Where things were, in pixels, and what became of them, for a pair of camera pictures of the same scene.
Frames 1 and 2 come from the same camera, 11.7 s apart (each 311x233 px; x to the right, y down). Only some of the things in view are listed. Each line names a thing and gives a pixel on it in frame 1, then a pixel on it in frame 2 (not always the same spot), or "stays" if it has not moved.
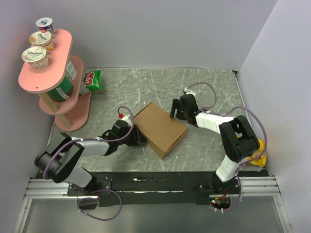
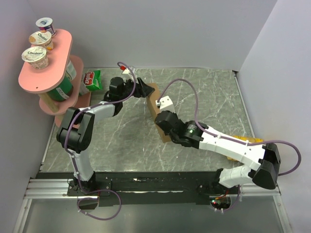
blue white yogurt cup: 45,24 stays
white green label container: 70,71 stays
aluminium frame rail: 254,187 stays
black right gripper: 175,105 → 172,114
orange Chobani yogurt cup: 42,39 stays
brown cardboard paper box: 162,133 → 154,110
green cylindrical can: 64,92 stays
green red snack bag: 93,80 stays
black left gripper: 138,137 → 143,90
